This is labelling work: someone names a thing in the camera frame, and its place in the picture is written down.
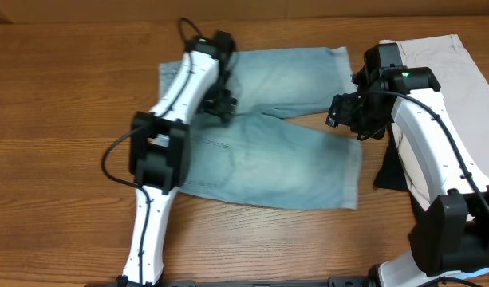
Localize light blue denim shorts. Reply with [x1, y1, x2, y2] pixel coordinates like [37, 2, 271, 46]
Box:
[182, 47, 362, 210]

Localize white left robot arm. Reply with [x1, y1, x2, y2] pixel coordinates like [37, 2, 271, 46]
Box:
[116, 30, 238, 286]

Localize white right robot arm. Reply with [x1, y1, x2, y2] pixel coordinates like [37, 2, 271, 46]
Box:
[326, 43, 489, 287]

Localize black garment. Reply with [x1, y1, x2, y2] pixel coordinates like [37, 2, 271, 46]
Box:
[373, 136, 425, 222]

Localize beige shorts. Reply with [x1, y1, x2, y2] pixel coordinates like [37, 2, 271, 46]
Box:
[378, 33, 489, 212]

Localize light blue cloth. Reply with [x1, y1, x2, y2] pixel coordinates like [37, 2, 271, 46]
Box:
[459, 267, 489, 280]

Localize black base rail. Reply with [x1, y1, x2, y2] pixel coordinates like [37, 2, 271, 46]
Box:
[84, 274, 379, 287]

